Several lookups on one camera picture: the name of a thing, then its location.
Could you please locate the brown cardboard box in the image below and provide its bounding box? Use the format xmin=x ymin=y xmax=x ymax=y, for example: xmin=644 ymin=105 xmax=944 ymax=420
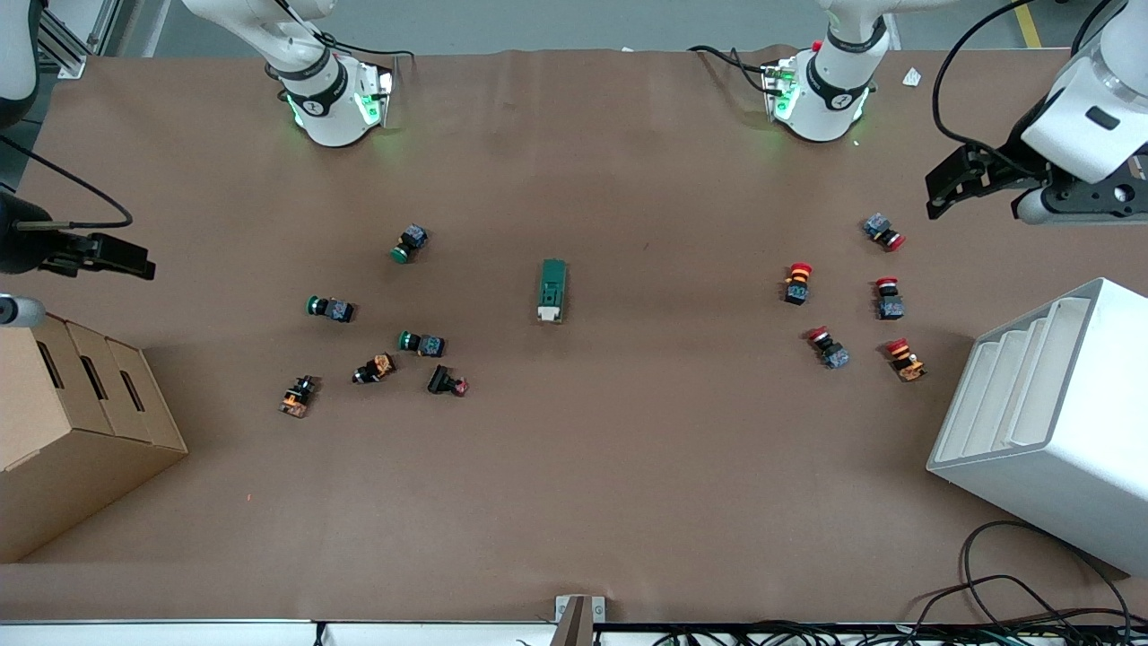
xmin=0 ymin=310 xmax=189 ymax=564

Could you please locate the grey metal bracket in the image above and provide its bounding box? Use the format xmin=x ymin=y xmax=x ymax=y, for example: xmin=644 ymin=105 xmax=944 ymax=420
xmin=554 ymin=595 xmax=606 ymax=646

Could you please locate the brown paper table mat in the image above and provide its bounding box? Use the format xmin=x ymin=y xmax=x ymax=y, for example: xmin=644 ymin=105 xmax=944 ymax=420
xmin=0 ymin=45 xmax=1148 ymax=624

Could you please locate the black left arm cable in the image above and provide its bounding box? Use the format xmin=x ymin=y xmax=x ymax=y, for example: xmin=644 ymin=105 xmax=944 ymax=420
xmin=931 ymin=0 xmax=1046 ymax=170

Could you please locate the black base cable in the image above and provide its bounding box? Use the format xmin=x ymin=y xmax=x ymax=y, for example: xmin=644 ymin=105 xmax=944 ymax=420
xmin=689 ymin=45 xmax=774 ymax=95

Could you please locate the aluminium frame profile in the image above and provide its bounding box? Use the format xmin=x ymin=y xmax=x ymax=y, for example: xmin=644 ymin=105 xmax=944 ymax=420
xmin=36 ymin=0 xmax=125 ymax=80

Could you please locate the black cable loop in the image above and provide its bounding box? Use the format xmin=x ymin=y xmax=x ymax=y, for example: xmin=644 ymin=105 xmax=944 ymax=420
xmin=960 ymin=520 xmax=1135 ymax=633

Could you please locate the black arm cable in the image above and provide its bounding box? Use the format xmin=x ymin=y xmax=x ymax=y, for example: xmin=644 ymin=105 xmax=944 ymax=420
xmin=931 ymin=0 xmax=1046 ymax=170
xmin=0 ymin=133 xmax=135 ymax=231

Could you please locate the white stepped plastic bin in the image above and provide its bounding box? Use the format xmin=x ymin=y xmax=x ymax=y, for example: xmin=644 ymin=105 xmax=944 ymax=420
xmin=926 ymin=277 xmax=1148 ymax=577

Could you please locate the black cable bundle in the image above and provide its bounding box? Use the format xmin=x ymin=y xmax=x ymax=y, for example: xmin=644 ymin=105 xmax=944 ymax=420
xmin=650 ymin=619 xmax=1148 ymax=646

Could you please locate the green load switch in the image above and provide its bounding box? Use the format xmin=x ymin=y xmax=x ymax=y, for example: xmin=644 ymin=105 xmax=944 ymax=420
xmin=536 ymin=258 xmax=570 ymax=325

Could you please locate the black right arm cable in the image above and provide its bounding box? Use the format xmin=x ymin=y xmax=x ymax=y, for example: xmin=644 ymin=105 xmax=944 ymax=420
xmin=0 ymin=133 xmax=135 ymax=231

